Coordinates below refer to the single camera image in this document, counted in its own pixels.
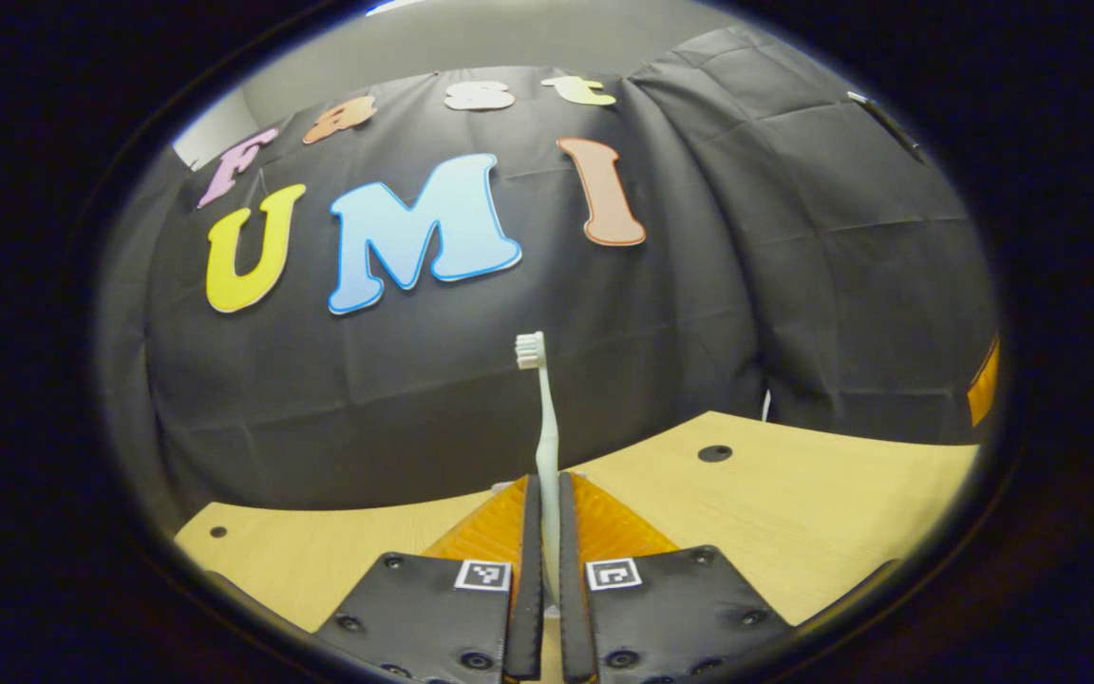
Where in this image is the dark metal stand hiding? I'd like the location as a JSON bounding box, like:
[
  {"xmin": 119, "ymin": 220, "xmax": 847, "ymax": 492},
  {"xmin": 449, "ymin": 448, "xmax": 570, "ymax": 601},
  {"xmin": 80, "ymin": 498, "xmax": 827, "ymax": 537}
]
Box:
[{"xmin": 846, "ymin": 90, "xmax": 928, "ymax": 162}]

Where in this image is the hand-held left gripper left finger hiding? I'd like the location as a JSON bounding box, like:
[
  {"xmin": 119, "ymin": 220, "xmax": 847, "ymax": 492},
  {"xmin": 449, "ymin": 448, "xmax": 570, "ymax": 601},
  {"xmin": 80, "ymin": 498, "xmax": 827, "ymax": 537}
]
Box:
[{"xmin": 315, "ymin": 474, "xmax": 545, "ymax": 684}]

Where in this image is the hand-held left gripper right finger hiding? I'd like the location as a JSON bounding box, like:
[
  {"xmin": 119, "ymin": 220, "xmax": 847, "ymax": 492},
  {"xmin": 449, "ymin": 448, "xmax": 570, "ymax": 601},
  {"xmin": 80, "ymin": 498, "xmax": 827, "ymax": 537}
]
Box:
[{"xmin": 557, "ymin": 471, "xmax": 793, "ymax": 684}]

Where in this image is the white toothbrush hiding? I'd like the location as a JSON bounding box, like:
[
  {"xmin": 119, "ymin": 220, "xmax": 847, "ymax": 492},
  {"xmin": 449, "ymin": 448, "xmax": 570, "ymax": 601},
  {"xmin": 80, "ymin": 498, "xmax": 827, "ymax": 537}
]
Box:
[{"xmin": 515, "ymin": 332, "xmax": 563, "ymax": 609}]

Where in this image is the wooden desktop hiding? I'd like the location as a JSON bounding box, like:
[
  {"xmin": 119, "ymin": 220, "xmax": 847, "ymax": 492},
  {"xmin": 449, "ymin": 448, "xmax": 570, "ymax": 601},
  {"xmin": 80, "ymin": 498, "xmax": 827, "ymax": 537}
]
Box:
[{"xmin": 174, "ymin": 410, "xmax": 980, "ymax": 684}]

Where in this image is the black backdrop cloth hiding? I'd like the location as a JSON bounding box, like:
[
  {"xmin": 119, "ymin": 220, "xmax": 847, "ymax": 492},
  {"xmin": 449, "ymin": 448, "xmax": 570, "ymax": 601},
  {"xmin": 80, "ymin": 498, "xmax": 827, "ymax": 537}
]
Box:
[{"xmin": 96, "ymin": 24, "xmax": 1001, "ymax": 533}]

